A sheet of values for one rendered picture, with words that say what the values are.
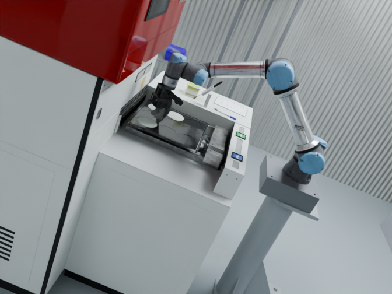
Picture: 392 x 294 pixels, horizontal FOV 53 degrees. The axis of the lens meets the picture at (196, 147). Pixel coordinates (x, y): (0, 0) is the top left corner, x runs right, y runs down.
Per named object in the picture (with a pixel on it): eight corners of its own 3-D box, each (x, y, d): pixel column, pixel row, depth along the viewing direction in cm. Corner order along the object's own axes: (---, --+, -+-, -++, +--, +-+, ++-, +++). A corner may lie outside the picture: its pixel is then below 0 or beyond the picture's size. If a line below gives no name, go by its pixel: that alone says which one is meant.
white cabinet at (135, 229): (60, 279, 207) (98, 152, 171) (122, 188, 293) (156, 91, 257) (172, 326, 207) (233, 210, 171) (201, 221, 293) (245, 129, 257)
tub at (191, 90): (184, 95, 226) (188, 84, 223) (184, 90, 233) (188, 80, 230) (196, 99, 228) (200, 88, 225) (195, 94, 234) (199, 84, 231)
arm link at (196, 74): (212, 69, 187) (191, 59, 188) (206, 73, 177) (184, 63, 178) (206, 84, 190) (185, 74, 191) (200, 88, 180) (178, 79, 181)
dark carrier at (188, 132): (129, 122, 188) (129, 121, 188) (149, 101, 219) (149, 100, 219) (195, 150, 188) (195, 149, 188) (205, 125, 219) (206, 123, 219)
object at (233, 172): (212, 192, 176) (224, 167, 170) (225, 143, 226) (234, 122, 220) (231, 200, 176) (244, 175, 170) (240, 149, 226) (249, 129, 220)
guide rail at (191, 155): (124, 130, 195) (126, 125, 194) (125, 129, 197) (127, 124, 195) (217, 170, 195) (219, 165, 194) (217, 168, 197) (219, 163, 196)
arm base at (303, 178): (307, 174, 208) (317, 159, 204) (311, 188, 194) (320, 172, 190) (282, 163, 208) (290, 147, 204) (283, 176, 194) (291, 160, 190)
